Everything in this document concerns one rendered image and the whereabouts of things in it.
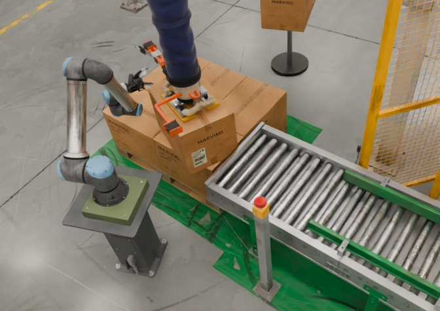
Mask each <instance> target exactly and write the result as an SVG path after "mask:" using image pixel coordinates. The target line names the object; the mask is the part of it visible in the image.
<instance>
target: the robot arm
mask: <svg viewBox="0 0 440 311"><path fill-rule="evenodd" d="M148 68H149V67H146V68H143V69H142V70H140V71H138V72H137V73H136V74H135V76H133V74H129V77H128V84H127V83H123V82H122V83H119V82H118V80H117V79H116V78H115V77H114V76H113V70H112V69H111V68H110V67H109V66H108V65H106V64H105V63H103V62H101V61H98V60H95V59H92V58H77V57H69V58H67V59H66V60H65V61H64V63H63V66H62V73H63V75H64V76H65V77H67V151H66V152H65V153H64V156H63V157H61V158H60V160H59V161H58V165H57V170H58V175H59V177H60V178H61V179H63V180H65V181H69V182H76V183H84V184H89V185H94V186H95V195H96V198H97V200H98V201H99V202H101V203H103V204H112V203H114V202H116V201H118V200H120V199H121V198H122V197H123V196H124V194H125V192H126V186H125V184H124V182H123V181H122V180H121V179H119V178H118V175H117V173H116V171H115V168H114V165H113V163H112V162H111V160H110V159H109V158H108V157H106V156H103V155H97V156H93V157H92V158H90V159H89V154H88V153H87V152H86V91H87V79H92V80H94V81H96V82H97V83H98V84H102V85H104V87H105V88H106V90H105V91H103V92H102V97H103V100H104V102H105V103H106V104H108V106H109V109H110V112H111V114H112V115H113V116H114V117H121V116H123V115H130V116H137V117H139V116H141V114H142V111H143V106H142V104H141V103H137V102H136V101H135V100H134V99H133V98H132V97H131V96H130V95H129V93H133V92H135V91H138V92H140V91H141V90H140V89H142V88H143V90H144V89H145V87H144V86H146V87H147V88H151V85H153V84H154V83H151V82H143V80H142V78H141V77H142V76H143V75H144V76H145V75H146V74H147V73H146V70H147V69H148Z"/></svg>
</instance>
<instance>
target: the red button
mask: <svg viewBox="0 0 440 311"><path fill-rule="evenodd" d="M253 203H254V205H255V207H257V208H263V207H265V206H266V204H267V200H266V198H265V197H263V196H258V197H256V198H255V199H254V201H253Z"/></svg>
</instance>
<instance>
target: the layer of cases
mask: <svg viewBox="0 0 440 311"><path fill-rule="evenodd" d="M197 58H198V64H199V65H200V69H201V74H202V76H203V77H204V78H205V79H206V80H207V81H208V82H209V84H210V85H211V86H212V88H213V89H214V90H215V91H216V92H217V93H218V94H219V96H220V97H221V98H222V99H223V101H224V102H225V103H226V104H227V105H228V106H229V108H230V109H231V110H232V112H233V113H234V119H235V125H236V135H237V141H238V146H239V145H240V144H241V143H242V142H243V141H244V140H245V139H246V138H247V137H248V136H249V135H250V133H252V131H254V129H256V127H257V126H258V125H259V124H260V123H261V122H264V123H265V124H266V125H268V126H271V127H273V128H275V129H277V130H279V131H281V132H282V131H283V130H284V128H285V127H286V126H287V92H286V91H285V90H281V89H279V88H276V87H274V86H271V85H269V84H266V83H264V82H261V81H258V80H256V79H253V78H251V77H247V76H245V75H243V74H241V73H237V72H235V71H233V70H230V69H227V68H225V67H222V66H220V65H217V64H214V63H211V62H209V61H207V60H204V59H202V58H199V57H197ZM162 70H163V69H162V68H161V66H160V65H159V66H158V67H157V68H156V69H155V70H153V71H152V72H151V73H149V74H148V75H147V76H146V77H145V78H143V79H142V80H143V82H151V83H154V84H157V83H159V82H162V81H165V80H166V76H165V74H164V73H163V72H162ZM154 84H153V85H154ZM144 87H145V89H144V90H143V88H142V89H140V90H141V91H140V92H138V91H135V92H133V93H129V95H130V96H131V97H132V98H133V99H134V100H135V101H136V102H137V103H141V104H142V106H143V111H142V114H141V116H139V117H137V116H130V115H123V116H121V117H114V116H113V115H112V114H111V112H110V109H109V106H108V107H107V108H106V109H104V110H103V111H102V113H103V115H104V118H105V120H106V123H107V125H108V127H109V130H110V132H111V135H112V136H113V139H114V141H115V143H116V144H117V145H119V146H121V147H122V148H124V149H126V150H127V151H129V152H131V153H133V154H134V155H136V156H138V157H140V158H141V159H143V160H145V161H146V162H148V163H150V164H152V165H153V166H155V167H157V168H158V169H160V170H162V171H163V172H166V173H167V174H169V175H171V176H172V177H174V178H176V179H178V180H179V181H181V182H182V183H184V184H186V185H188V186H190V187H191V188H193V189H194V190H196V191H198V192H200V193H202V194H203V195H205V196H207V194H206V189H205V186H204V183H205V182H206V181H207V180H208V178H209V177H210V176H211V175H212V174H213V173H214V172H215V171H216V170H217V169H218V167H220V165H222V163H224V161H226V159H227V158H226V159H224V160H222V161H220V162H218V163H216V164H213V165H211V166H209V167H207V168H205V169H203V170H200V171H199V172H196V173H195V174H192V175H189V173H188V172H187V170H186V169H185V167H184V165H183V164H182V162H181V161H180V159H179V157H178V156H177V154H176V153H175V151H174V149H173V148H172V146H171V145H170V143H169V141H168V140H167V139H166V136H165V135H164V134H163V132H162V130H161V129H160V127H159V125H158V122H157V119H156V115H155V111H154V109H153V104H152V102H151V99H150V95H149V92H148V89H147V87H146V86H144Z"/></svg>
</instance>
